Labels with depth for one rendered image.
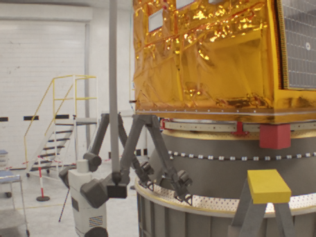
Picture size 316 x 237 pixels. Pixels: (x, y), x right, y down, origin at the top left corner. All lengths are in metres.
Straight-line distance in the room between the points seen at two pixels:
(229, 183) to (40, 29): 8.49
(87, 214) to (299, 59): 1.55
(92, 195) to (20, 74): 8.04
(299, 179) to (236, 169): 0.45
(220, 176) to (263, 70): 0.78
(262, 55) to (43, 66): 8.34
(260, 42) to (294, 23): 0.28
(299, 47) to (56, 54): 8.47
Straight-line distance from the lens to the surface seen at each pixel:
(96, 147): 2.08
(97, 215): 1.83
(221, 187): 2.03
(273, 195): 1.18
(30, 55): 9.55
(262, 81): 1.71
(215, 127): 2.12
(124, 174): 1.65
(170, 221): 2.26
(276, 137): 1.76
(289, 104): 1.82
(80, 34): 9.95
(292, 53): 1.81
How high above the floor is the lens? 1.86
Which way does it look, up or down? 2 degrees down
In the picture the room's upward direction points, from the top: 1 degrees counter-clockwise
